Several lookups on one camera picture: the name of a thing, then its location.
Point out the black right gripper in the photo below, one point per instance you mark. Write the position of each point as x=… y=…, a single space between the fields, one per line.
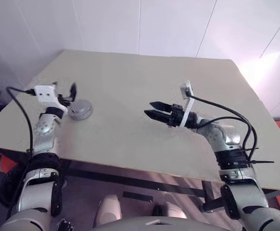
x=177 y=116

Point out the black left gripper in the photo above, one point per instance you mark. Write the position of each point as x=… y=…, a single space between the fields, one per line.
x=65 y=101

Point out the grey motor lid circuit board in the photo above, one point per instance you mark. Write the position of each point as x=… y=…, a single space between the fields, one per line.
x=81 y=106

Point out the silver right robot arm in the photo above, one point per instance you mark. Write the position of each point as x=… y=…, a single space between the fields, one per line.
x=250 y=192

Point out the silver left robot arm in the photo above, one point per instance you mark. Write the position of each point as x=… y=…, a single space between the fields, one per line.
x=45 y=134

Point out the black floor tape strip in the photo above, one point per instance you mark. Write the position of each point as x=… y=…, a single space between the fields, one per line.
x=137 y=196

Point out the silver rounded right leg shell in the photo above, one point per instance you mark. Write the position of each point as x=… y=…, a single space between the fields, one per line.
x=173 y=210

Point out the silver rounded leg shell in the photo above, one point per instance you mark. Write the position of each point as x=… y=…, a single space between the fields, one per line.
x=108 y=209
x=173 y=210

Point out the silver rounded left leg shell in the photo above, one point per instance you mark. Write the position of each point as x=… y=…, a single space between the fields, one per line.
x=108 y=209

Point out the grey robot torso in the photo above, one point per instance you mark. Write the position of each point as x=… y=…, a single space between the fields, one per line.
x=154 y=226

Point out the small black plug block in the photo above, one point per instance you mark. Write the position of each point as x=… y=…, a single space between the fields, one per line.
x=65 y=225

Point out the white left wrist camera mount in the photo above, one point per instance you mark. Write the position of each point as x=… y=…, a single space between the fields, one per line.
x=45 y=93

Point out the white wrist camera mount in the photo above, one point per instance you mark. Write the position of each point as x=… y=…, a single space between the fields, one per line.
x=45 y=93
x=189 y=106

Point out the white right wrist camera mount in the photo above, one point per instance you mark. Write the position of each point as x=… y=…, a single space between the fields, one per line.
x=189 y=106

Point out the black metal table frame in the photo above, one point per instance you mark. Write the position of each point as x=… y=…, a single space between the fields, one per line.
x=130 y=181

